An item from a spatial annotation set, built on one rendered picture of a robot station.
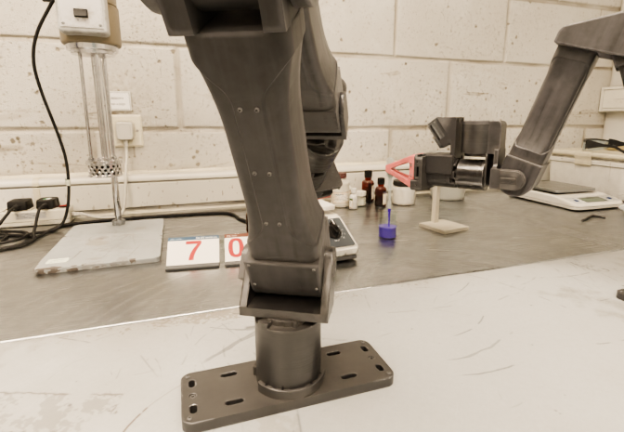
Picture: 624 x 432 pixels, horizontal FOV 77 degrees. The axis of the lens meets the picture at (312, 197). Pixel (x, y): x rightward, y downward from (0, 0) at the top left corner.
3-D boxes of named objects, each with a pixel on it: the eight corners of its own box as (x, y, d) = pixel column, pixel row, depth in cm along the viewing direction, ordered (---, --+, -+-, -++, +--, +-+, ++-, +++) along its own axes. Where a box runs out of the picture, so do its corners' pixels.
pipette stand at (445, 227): (468, 229, 93) (473, 175, 90) (444, 234, 89) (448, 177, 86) (442, 222, 99) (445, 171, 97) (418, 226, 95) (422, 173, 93)
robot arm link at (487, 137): (454, 120, 70) (530, 119, 62) (470, 120, 77) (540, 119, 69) (450, 185, 72) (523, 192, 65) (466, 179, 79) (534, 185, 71)
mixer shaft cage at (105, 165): (122, 176, 79) (109, 45, 74) (84, 178, 77) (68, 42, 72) (125, 173, 85) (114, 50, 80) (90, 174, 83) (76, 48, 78)
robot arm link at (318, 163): (296, 130, 57) (305, 100, 51) (334, 139, 58) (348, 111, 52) (289, 172, 54) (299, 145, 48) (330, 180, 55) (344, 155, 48)
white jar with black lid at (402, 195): (403, 206, 116) (404, 182, 115) (387, 202, 122) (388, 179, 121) (419, 203, 120) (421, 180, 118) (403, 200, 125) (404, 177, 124)
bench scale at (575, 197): (575, 213, 110) (578, 196, 109) (505, 196, 134) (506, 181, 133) (625, 208, 115) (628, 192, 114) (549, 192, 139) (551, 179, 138)
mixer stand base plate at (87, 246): (160, 261, 72) (160, 255, 72) (32, 275, 66) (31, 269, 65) (164, 221, 100) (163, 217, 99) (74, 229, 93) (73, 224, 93)
